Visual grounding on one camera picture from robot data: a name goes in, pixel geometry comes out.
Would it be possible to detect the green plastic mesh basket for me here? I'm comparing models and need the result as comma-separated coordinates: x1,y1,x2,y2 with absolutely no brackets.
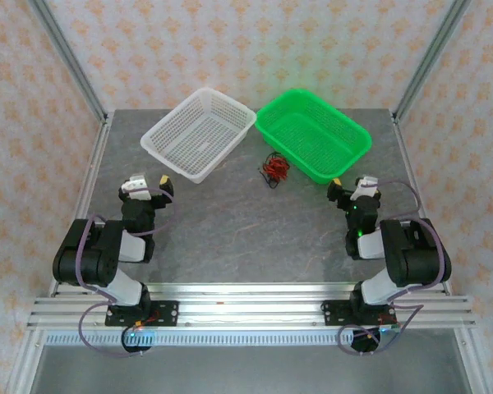
254,88,373,185

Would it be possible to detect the white plastic mesh basket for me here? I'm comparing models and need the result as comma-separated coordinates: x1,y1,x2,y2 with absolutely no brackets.
140,86,258,185

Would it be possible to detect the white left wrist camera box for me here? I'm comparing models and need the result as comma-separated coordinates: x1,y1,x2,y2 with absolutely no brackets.
120,173,151,202

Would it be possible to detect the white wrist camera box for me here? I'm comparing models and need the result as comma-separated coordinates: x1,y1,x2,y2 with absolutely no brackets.
352,175,380,201
120,173,151,202

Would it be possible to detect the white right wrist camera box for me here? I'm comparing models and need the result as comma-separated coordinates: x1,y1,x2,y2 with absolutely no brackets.
352,175,380,201

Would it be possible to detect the aluminium table side rail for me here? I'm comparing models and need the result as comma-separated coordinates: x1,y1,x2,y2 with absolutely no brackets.
48,113,115,297
389,110,453,297

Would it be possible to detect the red base power wire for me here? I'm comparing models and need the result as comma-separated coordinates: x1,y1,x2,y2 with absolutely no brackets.
376,310,399,329
133,310,162,330

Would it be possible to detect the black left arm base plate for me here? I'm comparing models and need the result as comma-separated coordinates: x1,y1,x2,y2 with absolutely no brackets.
105,300,180,328

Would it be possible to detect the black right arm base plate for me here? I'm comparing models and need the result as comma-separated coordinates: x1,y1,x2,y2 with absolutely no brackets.
322,300,398,328

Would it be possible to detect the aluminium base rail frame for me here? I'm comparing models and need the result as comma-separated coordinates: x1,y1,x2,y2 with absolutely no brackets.
26,282,477,332

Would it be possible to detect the aluminium frame post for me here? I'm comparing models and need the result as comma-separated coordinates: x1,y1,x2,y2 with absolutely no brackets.
392,0,472,125
27,0,109,125

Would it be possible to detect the white slotted cable duct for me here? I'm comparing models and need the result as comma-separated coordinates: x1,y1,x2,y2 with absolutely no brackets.
44,330,395,346

